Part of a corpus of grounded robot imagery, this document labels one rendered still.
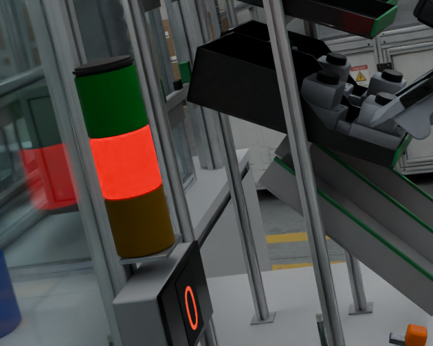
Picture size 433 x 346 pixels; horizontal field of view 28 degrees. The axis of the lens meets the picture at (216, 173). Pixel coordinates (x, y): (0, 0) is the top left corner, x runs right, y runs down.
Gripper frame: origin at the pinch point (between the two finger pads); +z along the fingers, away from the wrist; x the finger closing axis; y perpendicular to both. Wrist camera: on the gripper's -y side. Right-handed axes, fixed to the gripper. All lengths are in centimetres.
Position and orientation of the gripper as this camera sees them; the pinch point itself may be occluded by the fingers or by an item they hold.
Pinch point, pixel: (380, 110)
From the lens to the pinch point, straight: 110.1
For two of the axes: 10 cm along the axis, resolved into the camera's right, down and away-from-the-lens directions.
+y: 5.7, 8.2, 0.4
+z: -7.4, 4.8, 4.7
